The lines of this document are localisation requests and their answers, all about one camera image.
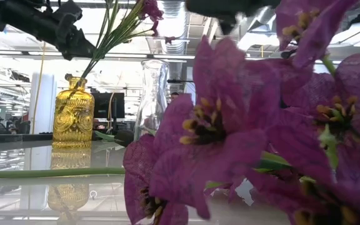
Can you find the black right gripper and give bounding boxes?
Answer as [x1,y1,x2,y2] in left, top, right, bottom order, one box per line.
[185,0,281,36]

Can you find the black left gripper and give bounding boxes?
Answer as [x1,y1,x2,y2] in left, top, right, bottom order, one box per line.
[51,1,97,61]

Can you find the yellow embossed glass vase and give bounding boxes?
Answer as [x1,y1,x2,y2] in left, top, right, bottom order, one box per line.
[51,76,95,149]

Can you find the small-blossom purple flower bunch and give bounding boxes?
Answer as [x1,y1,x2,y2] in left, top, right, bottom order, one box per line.
[61,0,177,109]

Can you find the clear glass vase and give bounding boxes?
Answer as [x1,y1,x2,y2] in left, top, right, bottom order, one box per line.
[132,59,171,141]

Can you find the large-blossom purple flower stem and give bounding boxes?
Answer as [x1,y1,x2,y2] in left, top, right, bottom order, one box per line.
[122,0,360,225]

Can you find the long overhead light bar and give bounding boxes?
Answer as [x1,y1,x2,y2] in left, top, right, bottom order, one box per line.
[0,49,345,65]

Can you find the white square column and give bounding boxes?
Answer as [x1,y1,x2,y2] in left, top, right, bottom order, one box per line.
[29,71,58,134]

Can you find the cream artificial tulip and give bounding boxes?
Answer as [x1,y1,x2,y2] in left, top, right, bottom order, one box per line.
[0,167,126,180]

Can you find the silver slanted ventilation duct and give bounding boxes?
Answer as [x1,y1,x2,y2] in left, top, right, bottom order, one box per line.
[245,7,279,34]

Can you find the silver spiral ventilation duct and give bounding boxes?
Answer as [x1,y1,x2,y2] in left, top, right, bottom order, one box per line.
[145,0,189,91]

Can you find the black table frame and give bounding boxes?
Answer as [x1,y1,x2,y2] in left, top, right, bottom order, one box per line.
[0,133,54,144]

